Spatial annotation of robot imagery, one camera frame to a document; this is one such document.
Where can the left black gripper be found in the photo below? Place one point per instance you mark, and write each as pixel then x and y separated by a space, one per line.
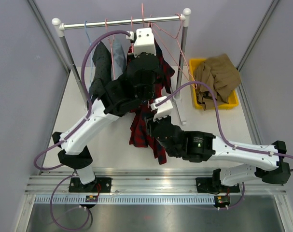
pixel 157 71

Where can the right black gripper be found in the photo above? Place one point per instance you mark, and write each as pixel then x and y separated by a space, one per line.
pixel 167 119

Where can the red black plaid skirt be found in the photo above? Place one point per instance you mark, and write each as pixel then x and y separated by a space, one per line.
pixel 139 136

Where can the light grey-blue skirt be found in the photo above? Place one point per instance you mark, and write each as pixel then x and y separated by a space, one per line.
pixel 119 60

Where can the tan khaki skirt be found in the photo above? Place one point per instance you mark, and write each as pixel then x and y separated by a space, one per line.
pixel 221 76

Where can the red polka dot skirt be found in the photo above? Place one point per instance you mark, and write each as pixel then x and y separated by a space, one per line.
pixel 130 54

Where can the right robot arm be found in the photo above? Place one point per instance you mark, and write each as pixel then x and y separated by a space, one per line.
pixel 254 162

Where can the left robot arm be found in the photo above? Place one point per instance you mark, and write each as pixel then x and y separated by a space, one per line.
pixel 109 101

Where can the dark grey dotted skirt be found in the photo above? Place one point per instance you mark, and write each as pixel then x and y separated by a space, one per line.
pixel 103 63

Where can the white and silver clothes rack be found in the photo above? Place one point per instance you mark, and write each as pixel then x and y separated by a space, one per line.
pixel 61 28

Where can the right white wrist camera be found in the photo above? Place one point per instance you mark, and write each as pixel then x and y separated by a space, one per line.
pixel 162 107

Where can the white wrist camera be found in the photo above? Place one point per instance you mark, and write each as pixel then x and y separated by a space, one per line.
pixel 162 107
pixel 143 41

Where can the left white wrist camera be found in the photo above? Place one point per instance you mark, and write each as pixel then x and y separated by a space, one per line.
pixel 143 41

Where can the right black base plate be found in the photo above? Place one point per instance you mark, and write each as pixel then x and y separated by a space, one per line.
pixel 208 185

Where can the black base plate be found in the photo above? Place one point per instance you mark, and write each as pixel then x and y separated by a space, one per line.
pixel 208 185
pixel 101 185

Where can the blue wire hanger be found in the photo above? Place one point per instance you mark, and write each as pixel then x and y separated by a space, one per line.
pixel 90 57

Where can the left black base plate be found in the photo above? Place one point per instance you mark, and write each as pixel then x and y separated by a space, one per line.
pixel 101 185

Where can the white slotted cable duct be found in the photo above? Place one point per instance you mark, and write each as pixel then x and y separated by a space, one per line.
pixel 127 199

